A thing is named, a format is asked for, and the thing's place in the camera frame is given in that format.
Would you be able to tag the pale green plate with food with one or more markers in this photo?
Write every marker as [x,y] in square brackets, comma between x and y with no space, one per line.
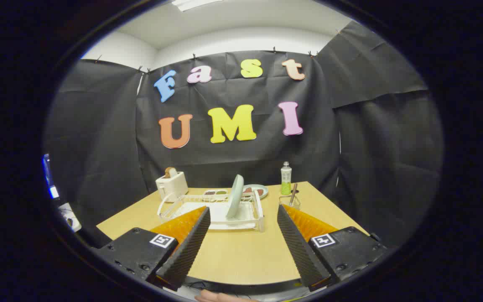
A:
[262,192]

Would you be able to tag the green drink bottle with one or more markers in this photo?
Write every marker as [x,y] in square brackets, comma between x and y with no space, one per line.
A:
[286,180]

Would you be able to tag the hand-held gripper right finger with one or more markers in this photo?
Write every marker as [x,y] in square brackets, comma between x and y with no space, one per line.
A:
[300,251]

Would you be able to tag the black backdrop cloth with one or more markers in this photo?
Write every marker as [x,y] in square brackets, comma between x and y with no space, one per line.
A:
[233,155]

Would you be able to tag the white toaster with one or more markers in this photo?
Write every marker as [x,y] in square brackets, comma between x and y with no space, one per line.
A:
[172,184]

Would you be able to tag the white flat object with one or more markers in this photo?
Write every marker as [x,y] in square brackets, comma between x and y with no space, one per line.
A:
[70,216]

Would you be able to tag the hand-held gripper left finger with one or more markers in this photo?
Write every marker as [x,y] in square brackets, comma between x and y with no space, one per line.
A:
[189,251]

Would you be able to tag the ceiling light panel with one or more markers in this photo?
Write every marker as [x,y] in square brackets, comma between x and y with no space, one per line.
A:
[195,4]

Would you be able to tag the bread slice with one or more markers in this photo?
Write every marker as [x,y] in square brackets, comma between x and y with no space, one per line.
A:
[170,171]

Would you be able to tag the small white dish with food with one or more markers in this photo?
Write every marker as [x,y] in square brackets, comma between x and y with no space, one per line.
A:
[215,193]

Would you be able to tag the computer monitor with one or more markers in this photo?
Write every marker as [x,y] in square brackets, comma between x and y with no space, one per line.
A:
[48,176]

